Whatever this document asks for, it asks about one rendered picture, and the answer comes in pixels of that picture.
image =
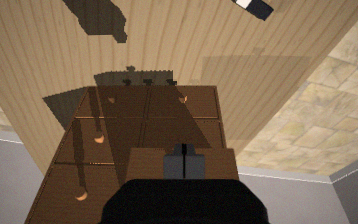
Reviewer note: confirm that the small brown wooden chest of drawers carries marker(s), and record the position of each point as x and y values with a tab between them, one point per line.
144	122

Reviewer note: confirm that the brown wooden drawer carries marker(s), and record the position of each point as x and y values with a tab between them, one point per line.
99	104
192	103
147	163
167	134
57	205
111	147

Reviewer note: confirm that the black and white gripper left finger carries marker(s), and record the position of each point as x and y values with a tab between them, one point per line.
173	164

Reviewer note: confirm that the black and white eraser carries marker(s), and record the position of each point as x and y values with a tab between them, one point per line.
257	7

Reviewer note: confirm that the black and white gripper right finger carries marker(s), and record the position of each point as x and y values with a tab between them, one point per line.
194	164

